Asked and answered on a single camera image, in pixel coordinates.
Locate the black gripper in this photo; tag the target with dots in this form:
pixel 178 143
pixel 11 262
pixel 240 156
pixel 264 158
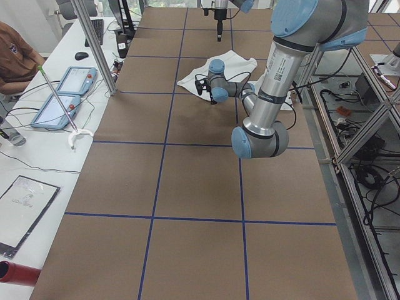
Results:
pixel 219 14
pixel 212 100

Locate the white long-sleeve printed shirt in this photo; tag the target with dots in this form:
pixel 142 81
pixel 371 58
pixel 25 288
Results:
pixel 236 68

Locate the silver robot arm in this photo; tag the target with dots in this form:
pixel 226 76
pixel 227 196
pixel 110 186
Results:
pixel 242 6
pixel 298 27

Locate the black keyboard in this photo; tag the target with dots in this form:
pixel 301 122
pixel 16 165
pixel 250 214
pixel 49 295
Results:
pixel 98 26

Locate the upper blue teach pendant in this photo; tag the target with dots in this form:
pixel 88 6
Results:
pixel 77 80

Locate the blue teach pendant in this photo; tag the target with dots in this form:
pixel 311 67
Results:
pixel 51 115
pixel 77 80

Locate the black computer mouse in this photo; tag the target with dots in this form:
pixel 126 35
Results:
pixel 81 55

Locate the long grabber stick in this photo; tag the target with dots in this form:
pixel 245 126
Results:
pixel 76 131

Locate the lower blue teach pendant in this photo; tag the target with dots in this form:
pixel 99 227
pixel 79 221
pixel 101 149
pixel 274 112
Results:
pixel 51 115

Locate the person in brown shirt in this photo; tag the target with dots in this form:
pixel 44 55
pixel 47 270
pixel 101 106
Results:
pixel 19 61

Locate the clear water bottle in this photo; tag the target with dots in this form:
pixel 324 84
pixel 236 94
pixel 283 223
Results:
pixel 10 133

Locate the white sheet grey border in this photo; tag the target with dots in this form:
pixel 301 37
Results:
pixel 23 205

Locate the red fire extinguisher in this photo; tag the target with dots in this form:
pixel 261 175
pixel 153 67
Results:
pixel 13 273

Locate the aluminium frame post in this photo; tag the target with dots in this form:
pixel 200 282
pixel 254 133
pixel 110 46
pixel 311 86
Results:
pixel 86 24

